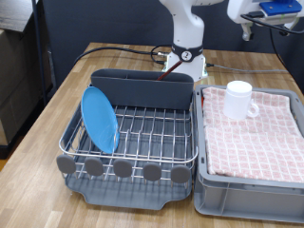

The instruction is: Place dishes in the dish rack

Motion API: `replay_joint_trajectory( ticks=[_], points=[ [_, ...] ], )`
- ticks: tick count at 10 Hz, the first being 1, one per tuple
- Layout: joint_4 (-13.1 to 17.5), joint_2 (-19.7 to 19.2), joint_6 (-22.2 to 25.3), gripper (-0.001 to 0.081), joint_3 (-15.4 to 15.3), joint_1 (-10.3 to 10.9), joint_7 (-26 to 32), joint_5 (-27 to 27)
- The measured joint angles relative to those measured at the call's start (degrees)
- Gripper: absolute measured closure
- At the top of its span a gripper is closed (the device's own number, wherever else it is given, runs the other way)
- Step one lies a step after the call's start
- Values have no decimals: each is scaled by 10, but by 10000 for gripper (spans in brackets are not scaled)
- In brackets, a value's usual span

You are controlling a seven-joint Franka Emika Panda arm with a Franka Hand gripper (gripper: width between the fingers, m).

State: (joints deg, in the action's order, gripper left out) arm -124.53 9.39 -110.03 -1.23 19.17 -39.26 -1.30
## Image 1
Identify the black metal shelf post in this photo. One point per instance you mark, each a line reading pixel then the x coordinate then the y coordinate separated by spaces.
pixel 39 47

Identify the dark grey cutlery holder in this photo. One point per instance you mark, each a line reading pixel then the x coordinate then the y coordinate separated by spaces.
pixel 152 93

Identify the brown wooden spoon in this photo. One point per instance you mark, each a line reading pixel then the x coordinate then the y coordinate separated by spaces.
pixel 171 69

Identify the white plastic mug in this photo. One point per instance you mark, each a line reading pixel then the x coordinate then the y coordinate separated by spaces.
pixel 236 101

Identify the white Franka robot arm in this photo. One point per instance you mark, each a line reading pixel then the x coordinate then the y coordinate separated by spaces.
pixel 186 28

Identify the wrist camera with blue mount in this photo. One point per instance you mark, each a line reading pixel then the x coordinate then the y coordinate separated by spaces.
pixel 280 8

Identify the pink checkered dish towel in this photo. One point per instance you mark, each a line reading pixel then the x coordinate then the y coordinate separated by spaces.
pixel 253 142

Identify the grey plastic crate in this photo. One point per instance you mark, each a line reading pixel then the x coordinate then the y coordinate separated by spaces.
pixel 253 202

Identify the dish drying rack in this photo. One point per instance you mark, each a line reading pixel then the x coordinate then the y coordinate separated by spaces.
pixel 126 196

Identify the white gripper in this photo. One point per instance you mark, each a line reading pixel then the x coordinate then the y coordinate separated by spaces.
pixel 242 8

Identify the blue plastic plate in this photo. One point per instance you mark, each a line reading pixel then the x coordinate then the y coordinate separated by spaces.
pixel 99 120

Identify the wooden shelf board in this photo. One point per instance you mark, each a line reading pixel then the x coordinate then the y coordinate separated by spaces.
pixel 12 14

